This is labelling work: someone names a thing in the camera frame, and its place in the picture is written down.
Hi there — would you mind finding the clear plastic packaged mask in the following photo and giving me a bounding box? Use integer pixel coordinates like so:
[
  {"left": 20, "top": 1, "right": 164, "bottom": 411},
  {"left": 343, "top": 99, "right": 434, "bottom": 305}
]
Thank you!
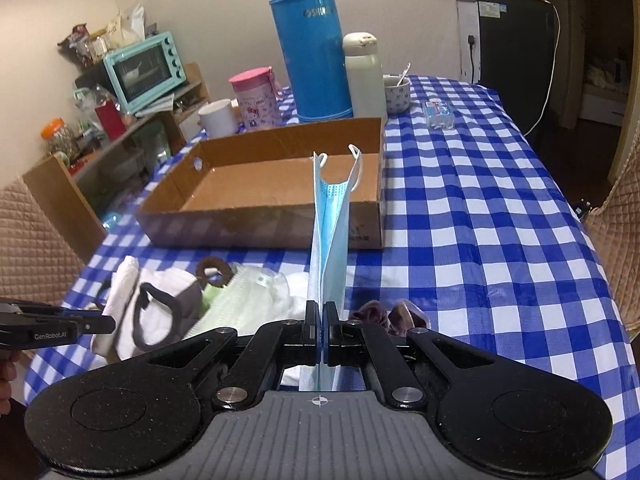
[{"left": 182, "top": 264, "right": 288, "bottom": 338}]

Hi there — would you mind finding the pink lidded cup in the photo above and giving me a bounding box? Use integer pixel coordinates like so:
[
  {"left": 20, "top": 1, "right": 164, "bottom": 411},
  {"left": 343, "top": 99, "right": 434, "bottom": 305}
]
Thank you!
[{"left": 229, "top": 66, "right": 285, "bottom": 128}]

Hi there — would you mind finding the brown snack packet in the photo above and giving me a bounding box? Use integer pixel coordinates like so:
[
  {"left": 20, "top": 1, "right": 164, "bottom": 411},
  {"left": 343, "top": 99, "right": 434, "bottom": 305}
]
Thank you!
[{"left": 57, "top": 24, "right": 103, "bottom": 68}]

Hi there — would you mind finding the blue face mask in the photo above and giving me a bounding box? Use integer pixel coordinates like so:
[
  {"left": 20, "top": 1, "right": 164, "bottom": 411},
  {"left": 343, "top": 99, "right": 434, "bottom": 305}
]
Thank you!
[{"left": 300, "top": 144, "right": 366, "bottom": 392}]

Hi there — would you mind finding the white paper bag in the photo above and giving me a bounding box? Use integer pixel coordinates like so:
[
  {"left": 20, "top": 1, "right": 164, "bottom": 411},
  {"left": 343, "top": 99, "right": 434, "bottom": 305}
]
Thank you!
[{"left": 102, "top": 4, "right": 147, "bottom": 48}]

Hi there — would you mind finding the wooden shelf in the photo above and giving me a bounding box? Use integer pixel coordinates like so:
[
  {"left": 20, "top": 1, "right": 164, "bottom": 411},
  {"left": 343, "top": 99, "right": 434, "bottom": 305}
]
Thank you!
[{"left": 22, "top": 62, "right": 211, "bottom": 251}]

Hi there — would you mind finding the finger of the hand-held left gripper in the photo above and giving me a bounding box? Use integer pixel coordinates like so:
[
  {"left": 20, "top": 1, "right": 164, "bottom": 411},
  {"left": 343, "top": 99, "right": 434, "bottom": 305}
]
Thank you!
[
  {"left": 0, "top": 317, "right": 117, "bottom": 354},
  {"left": 0, "top": 299, "right": 84, "bottom": 321}
]

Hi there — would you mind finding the person's left hand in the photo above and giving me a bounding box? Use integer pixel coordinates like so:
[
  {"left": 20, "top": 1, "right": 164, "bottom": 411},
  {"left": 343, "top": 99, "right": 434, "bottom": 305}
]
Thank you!
[{"left": 0, "top": 351, "right": 22, "bottom": 415}]

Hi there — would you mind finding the white cloth with grey strap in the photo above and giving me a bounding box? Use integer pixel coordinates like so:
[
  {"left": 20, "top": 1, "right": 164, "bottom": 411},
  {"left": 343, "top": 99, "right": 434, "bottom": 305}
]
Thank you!
[{"left": 117, "top": 267, "right": 203, "bottom": 361}]

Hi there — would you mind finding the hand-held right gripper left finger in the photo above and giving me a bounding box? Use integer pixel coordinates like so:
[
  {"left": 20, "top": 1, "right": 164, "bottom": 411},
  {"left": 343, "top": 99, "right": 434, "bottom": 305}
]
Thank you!
[{"left": 137, "top": 302, "right": 321, "bottom": 412}]

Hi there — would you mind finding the teal toaster oven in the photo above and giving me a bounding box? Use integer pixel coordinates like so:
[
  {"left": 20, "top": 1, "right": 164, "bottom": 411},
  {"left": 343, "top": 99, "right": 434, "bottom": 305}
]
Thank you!
[{"left": 102, "top": 31, "right": 188, "bottom": 113}]

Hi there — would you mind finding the brown cardboard box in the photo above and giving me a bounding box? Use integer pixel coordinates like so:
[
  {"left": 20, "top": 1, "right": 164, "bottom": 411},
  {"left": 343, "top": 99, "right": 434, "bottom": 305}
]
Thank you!
[{"left": 134, "top": 117, "right": 387, "bottom": 251}]

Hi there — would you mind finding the dark purple velvet scrunchie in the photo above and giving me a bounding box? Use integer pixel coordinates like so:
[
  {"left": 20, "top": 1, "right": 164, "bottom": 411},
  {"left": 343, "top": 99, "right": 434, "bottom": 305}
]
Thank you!
[{"left": 349, "top": 300, "right": 392, "bottom": 328}]

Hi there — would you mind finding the white mug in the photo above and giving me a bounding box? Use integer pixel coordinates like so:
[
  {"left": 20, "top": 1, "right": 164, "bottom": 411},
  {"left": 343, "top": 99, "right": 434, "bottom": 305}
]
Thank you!
[{"left": 197, "top": 99, "right": 241, "bottom": 140}]

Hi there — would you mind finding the white insulated bottle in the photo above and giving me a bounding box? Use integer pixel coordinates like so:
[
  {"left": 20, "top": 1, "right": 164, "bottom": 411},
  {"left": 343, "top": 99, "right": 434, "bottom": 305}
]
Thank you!
[{"left": 342, "top": 32, "right": 388, "bottom": 120}]

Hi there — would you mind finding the small patterned cup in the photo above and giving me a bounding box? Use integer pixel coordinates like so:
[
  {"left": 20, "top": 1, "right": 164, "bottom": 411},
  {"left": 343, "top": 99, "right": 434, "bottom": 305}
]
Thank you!
[{"left": 383, "top": 75, "right": 412, "bottom": 115}]

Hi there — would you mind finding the black refrigerator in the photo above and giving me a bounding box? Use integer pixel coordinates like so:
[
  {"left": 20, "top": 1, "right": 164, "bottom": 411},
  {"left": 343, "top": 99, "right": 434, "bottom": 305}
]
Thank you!
[{"left": 456, "top": 0, "right": 563, "bottom": 136}]

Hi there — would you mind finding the dark brown cloth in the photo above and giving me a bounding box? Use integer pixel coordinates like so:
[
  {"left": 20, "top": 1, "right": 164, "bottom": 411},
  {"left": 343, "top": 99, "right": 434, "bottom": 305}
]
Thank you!
[{"left": 389, "top": 299, "right": 432, "bottom": 337}]

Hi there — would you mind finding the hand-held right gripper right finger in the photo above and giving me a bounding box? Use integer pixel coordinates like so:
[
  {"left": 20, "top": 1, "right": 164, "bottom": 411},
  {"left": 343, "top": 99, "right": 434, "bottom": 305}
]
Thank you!
[{"left": 324, "top": 302, "right": 501, "bottom": 412}]

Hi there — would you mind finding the brown hair scrunchie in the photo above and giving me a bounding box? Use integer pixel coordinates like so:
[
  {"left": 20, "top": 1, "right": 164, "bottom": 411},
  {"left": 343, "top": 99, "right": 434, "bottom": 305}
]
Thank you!
[{"left": 196, "top": 257, "right": 236, "bottom": 288}]

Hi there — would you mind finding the stack of papers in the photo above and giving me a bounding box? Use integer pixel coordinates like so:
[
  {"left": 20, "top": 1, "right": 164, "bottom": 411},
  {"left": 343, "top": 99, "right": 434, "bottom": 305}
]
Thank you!
[{"left": 134, "top": 94, "right": 176, "bottom": 117}]

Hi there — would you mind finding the orange lidded jar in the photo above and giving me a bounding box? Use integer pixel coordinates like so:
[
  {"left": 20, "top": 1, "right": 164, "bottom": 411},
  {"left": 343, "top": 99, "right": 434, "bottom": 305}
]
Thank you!
[{"left": 41, "top": 118, "right": 78, "bottom": 158}]

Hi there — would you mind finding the blue checkered tablecloth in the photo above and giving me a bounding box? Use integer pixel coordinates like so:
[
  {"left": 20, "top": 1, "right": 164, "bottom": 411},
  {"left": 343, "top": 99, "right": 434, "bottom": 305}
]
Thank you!
[{"left": 22, "top": 76, "right": 640, "bottom": 480}]

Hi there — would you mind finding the white cable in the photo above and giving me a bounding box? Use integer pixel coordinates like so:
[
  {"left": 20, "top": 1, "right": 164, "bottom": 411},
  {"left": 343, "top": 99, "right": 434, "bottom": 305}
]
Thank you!
[{"left": 520, "top": 2, "right": 561, "bottom": 136}]

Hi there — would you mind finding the pale yellow towel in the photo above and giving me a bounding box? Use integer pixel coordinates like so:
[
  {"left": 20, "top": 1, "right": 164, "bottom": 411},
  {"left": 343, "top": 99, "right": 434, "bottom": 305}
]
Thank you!
[{"left": 92, "top": 256, "right": 141, "bottom": 356}]

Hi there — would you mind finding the blue thermos flask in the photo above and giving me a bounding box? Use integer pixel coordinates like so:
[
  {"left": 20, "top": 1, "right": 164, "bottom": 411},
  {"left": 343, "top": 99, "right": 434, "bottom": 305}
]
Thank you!
[{"left": 269, "top": 0, "right": 354, "bottom": 123}]

